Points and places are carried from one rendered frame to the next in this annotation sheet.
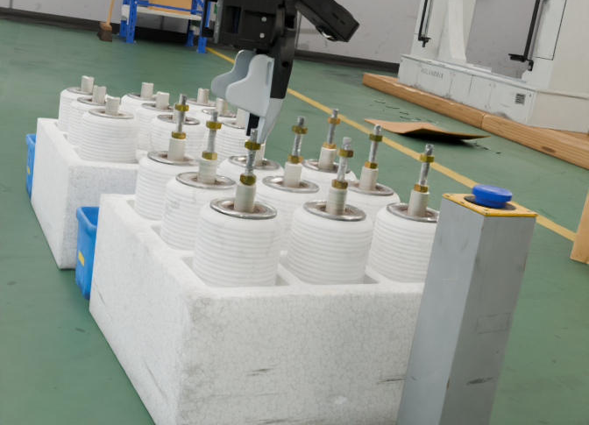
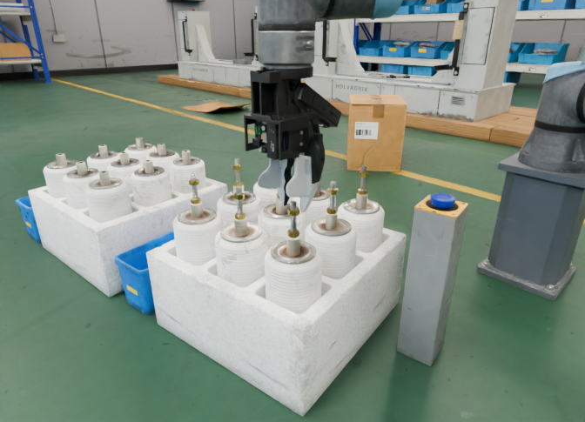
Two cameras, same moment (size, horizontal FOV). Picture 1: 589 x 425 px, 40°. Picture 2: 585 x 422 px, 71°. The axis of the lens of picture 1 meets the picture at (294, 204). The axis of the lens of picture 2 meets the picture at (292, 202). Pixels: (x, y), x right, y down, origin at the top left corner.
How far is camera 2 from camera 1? 0.46 m
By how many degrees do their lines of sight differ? 25
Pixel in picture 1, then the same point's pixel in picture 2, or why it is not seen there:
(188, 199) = (242, 252)
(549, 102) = not seen: hidden behind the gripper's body
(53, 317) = (140, 342)
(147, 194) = (191, 247)
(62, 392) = (199, 405)
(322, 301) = (353, 289)
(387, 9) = (152, 33)
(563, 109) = not seen: hidden behind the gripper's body
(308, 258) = (331, 263)
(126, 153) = (127, 207)
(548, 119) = not seen: hidden behind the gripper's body
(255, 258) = (316, 283)
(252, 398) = (331, 359)
